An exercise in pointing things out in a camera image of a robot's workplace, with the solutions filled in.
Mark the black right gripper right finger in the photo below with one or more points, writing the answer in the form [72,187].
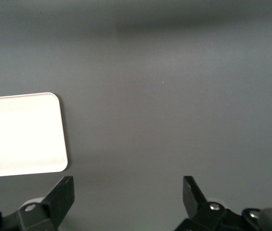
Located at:
[193,199]

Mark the white rectangular plastic tray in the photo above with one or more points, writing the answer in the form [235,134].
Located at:
[20,134]

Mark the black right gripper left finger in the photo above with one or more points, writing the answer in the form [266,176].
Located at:
[60,199]

